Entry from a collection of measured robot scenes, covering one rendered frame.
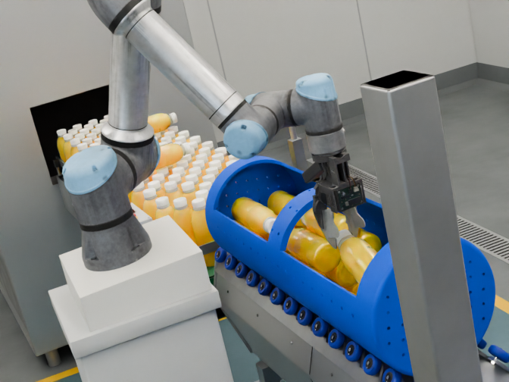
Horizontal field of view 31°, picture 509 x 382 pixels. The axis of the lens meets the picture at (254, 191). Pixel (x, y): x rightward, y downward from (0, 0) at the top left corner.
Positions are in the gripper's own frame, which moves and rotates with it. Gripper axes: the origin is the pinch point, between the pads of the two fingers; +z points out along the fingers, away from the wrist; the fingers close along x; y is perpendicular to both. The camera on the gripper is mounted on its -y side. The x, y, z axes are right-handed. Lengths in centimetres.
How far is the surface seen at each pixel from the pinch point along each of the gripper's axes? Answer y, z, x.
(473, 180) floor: -272, 119, 220
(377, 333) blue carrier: 24.7, 9.7, -8.5
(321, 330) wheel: -7.5, 22.3, -6.0
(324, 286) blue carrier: 5.8, 6.0, -8.8
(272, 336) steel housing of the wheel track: -33.3, 32.9, -8.5
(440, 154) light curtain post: 83, -42, -26
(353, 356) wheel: 7.2, 22.8, -6.4
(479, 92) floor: -424, 119, 341
